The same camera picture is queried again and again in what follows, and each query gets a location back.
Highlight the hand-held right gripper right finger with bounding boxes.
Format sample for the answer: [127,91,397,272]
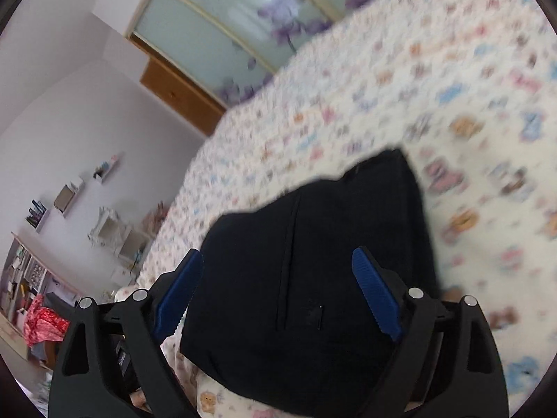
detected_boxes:
[351,246,511,418]

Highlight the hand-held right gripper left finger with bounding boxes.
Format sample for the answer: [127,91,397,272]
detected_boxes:
[47,248,205,418]

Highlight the black pants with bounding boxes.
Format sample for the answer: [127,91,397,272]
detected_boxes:
[179,148,441,415]

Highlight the brown plush toys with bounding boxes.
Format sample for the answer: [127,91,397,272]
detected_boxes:
[143,201,170,232]

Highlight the white vanity shelf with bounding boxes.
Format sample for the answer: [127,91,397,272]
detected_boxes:
[88,206,154,271]

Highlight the red patterned cloth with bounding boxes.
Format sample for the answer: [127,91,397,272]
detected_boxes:
[23,294,71,346]

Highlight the white bookshelf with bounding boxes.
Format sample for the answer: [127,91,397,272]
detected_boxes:
[0,231,58,337]

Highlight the wooden door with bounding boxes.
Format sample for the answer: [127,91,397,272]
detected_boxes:
[140,56,228,138]

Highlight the bear print blanket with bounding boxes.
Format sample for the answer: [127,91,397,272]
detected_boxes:
[131,0,557,418]

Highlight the frosted floral wardrobe doors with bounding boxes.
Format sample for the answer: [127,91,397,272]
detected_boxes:
[124,0,398,110]

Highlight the white wall shelf with trinkets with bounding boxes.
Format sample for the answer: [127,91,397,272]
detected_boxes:
[93,152,123,184]

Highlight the white wall shelf with box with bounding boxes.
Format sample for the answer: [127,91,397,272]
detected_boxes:
[53,177,86,219]

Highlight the white wall shelf with books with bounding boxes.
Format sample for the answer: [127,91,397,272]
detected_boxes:
[25,199,52,233]

